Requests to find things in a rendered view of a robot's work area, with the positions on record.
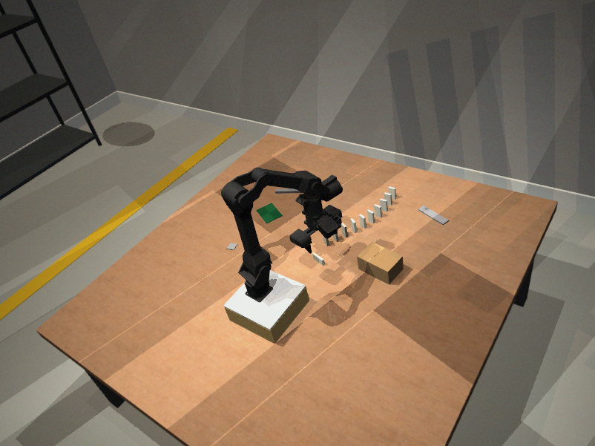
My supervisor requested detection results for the green flat square mat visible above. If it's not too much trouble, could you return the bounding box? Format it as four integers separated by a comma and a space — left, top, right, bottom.
256, 203, 282, 223

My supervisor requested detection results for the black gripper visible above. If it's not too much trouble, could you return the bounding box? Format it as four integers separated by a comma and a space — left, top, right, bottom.
289, 205, 342, 254

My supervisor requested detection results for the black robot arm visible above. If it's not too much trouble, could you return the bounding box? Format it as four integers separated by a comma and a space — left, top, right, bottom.
221, 168, 343, 303

